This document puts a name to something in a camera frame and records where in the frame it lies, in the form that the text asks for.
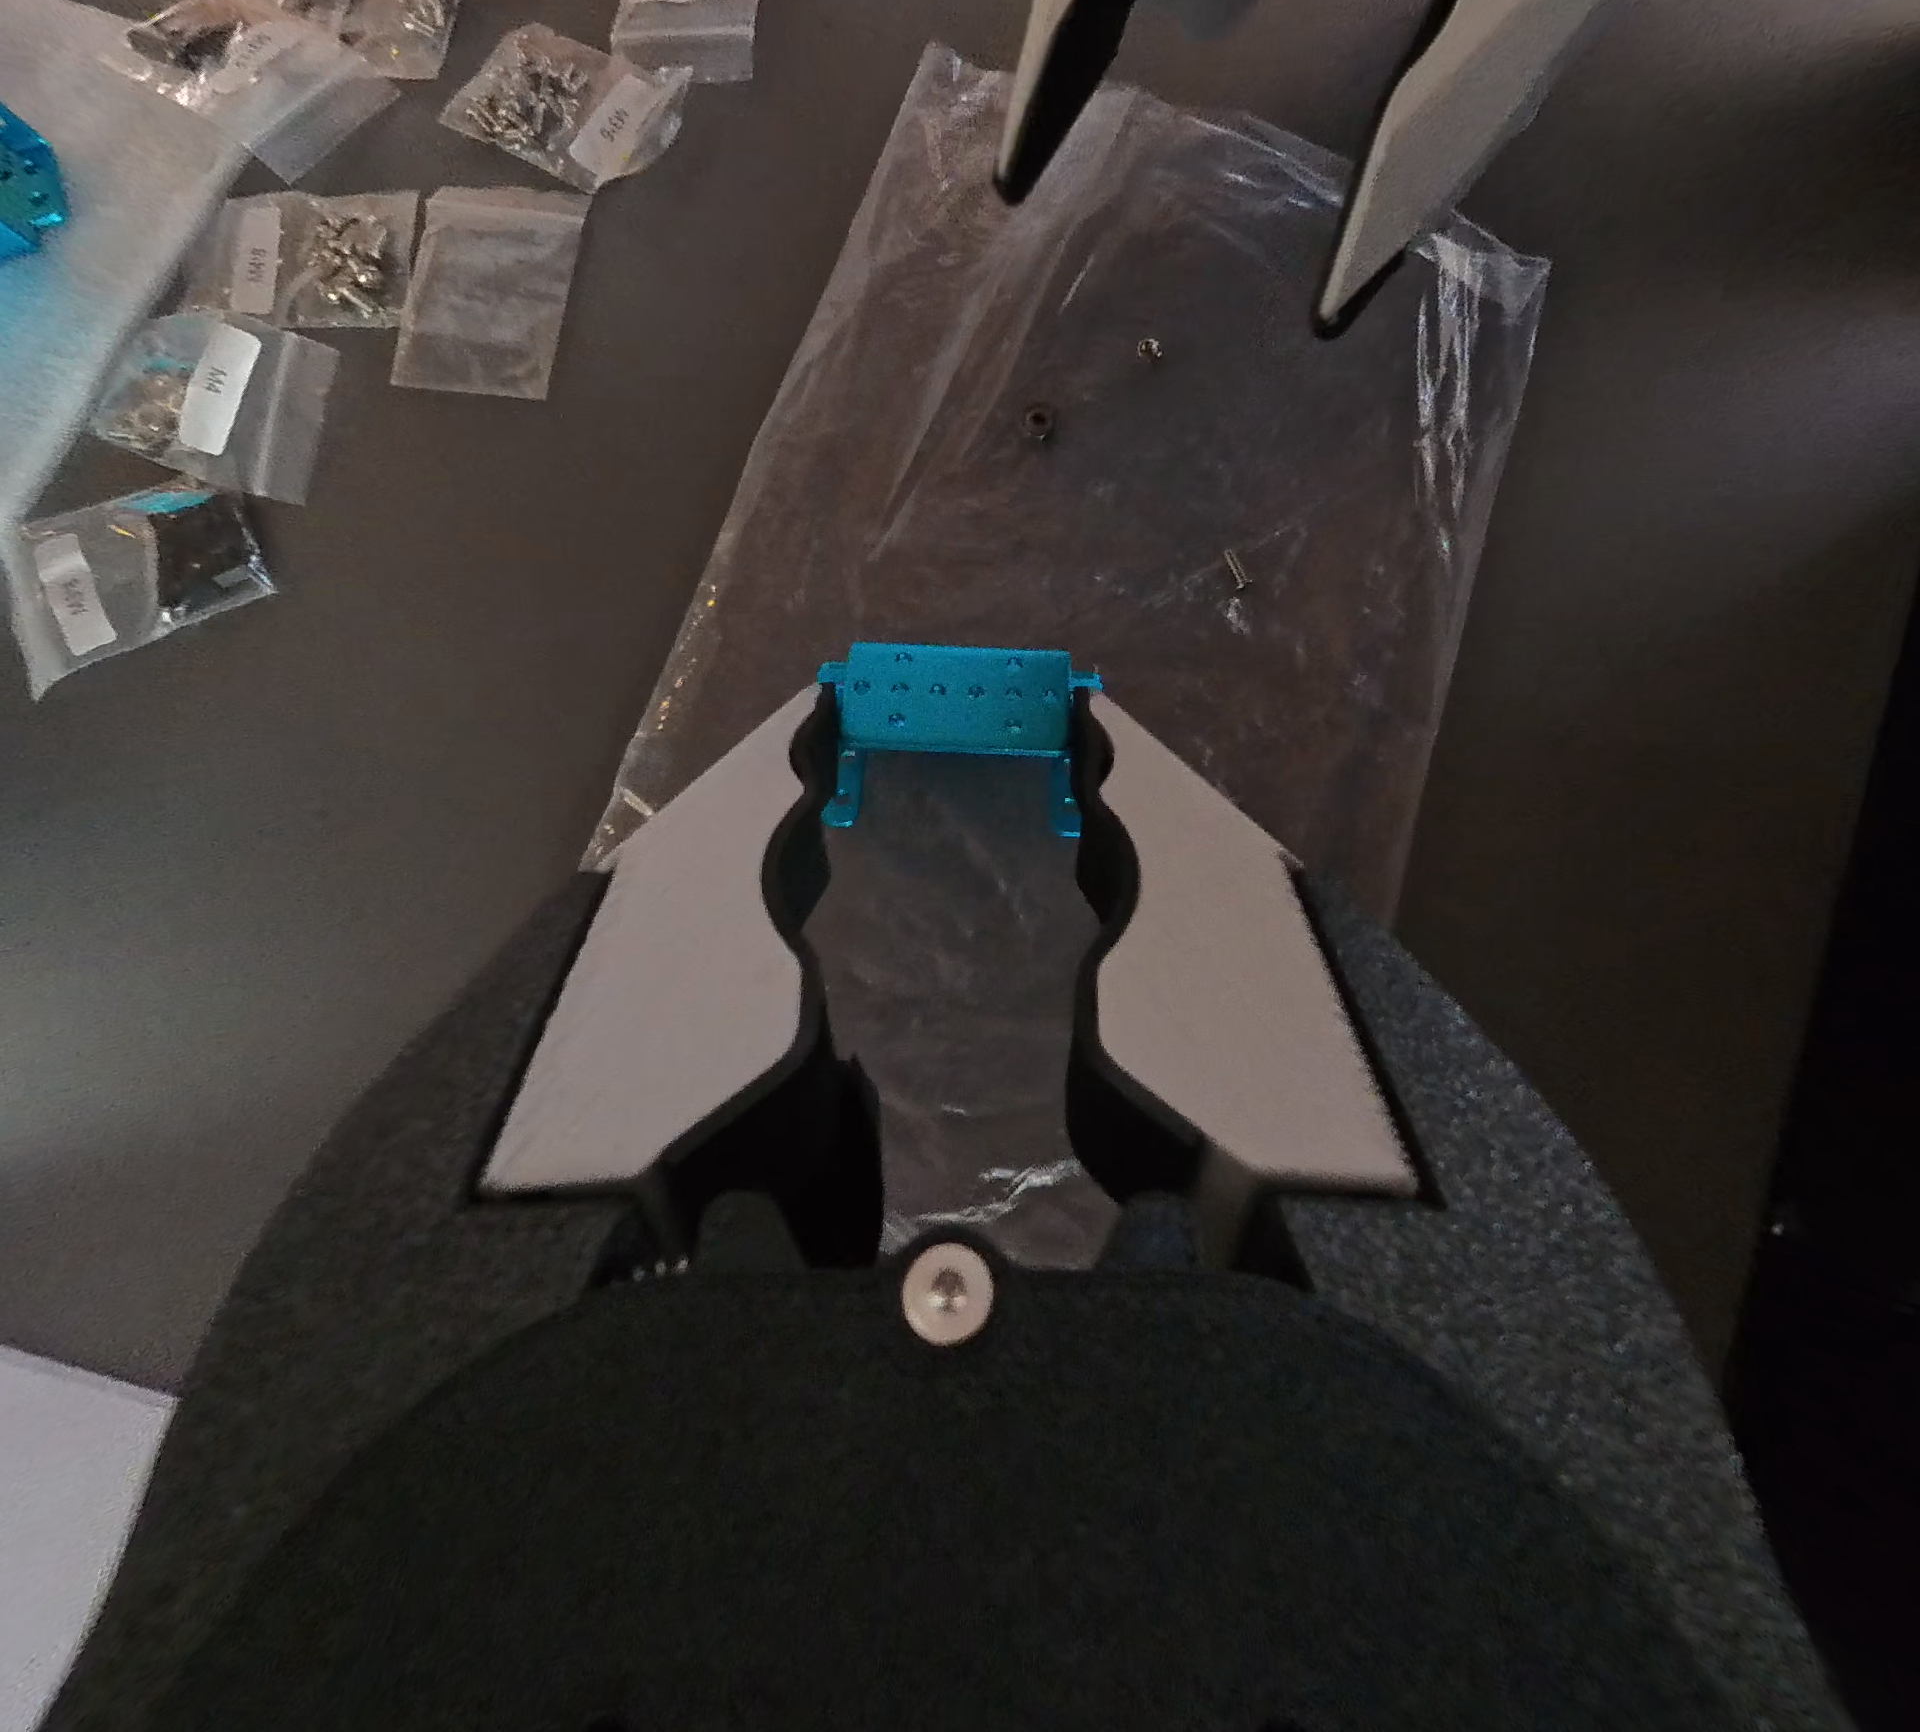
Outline dark grey desk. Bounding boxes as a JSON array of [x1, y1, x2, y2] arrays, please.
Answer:
[[0, 0, 1920, 1732]]

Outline large clear plastic bag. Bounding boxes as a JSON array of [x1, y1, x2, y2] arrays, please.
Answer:
[[581, 40, 1554, 1276]]

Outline white foam sheet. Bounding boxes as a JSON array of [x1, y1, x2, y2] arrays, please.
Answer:
[[0, 0, 396, 535]]

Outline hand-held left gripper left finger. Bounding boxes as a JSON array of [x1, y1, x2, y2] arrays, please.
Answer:
[[472, 687, 833, 1202]]

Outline blue metal bracket large holes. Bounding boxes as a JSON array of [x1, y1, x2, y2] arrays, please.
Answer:
[[813, 640, 1110, 846]]

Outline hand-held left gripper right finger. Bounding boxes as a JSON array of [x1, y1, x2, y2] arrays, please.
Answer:
[[1068, 687, 1427, 1202]]

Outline pile of small screw bags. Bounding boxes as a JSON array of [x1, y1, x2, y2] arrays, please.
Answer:
[[0, 0, 858, 702]]

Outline blue metal bracket small holes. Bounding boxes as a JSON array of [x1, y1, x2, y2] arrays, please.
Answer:
[[0, 100, 80, 272]]

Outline open instruction manual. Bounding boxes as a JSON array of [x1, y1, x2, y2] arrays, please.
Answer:
[[0, 1343, 180, 1732]]

